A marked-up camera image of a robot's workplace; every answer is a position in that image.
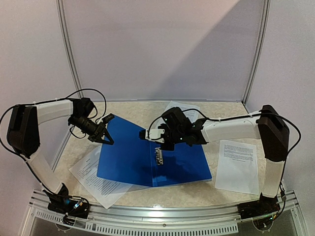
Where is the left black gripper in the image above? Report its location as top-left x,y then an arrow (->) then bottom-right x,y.
71,115 -> 114,145

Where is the metal folder clip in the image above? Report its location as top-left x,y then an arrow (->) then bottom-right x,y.
155,147 -> 163,166

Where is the blue plastic folder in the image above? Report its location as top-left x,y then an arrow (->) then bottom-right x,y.
96,117 -> 212,187

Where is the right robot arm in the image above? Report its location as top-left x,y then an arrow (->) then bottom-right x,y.
152,105 -> 289,214

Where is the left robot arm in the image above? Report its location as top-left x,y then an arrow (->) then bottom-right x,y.
7,98 -> 114,213

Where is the printed paper sheet middle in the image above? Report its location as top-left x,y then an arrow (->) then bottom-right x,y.
164,101 -> 200,122

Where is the printed paper sheet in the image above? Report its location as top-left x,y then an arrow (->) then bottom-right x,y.
164,101 -> 200,122
215,140 -> 259,195
69,146 -> 132,209

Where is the printed paper sheet left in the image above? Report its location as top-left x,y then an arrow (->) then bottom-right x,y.
69,146 -> 132,209

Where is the printed paper sheet right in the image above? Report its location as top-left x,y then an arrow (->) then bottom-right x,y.
215,140 -> 259,195

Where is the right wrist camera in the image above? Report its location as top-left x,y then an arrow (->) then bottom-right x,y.
139,129 -> 165,143

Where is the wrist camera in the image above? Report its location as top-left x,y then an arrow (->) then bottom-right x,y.
139,129 -> 165,143
95,113 -> 115,124

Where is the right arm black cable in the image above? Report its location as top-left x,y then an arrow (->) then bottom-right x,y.
147,109 -> 302,200

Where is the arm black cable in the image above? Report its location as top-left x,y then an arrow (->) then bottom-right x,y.
0,88 -> 108,155
147,109 -> 302,200

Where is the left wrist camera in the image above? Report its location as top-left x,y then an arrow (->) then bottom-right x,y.
95,113 -> 115,124

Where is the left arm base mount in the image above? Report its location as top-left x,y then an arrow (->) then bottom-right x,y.
43,183 -> 91,219

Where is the aluminium front rail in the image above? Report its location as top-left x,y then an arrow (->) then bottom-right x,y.
20,191 -> 308,236

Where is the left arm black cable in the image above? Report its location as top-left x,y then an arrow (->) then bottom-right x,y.
0,88 -> 108,155

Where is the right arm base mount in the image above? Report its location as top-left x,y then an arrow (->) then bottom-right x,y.
237,192 -> 286,221

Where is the left aluminium frame post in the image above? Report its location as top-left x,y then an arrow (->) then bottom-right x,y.
56,0 -> 82,90

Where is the aluminium frame post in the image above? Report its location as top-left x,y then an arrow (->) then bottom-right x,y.
56,0 -> 82,90
242,0 -> 271,107

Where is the right aluminium frame post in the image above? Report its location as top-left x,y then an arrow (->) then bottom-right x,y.
242,0 -> 271,107

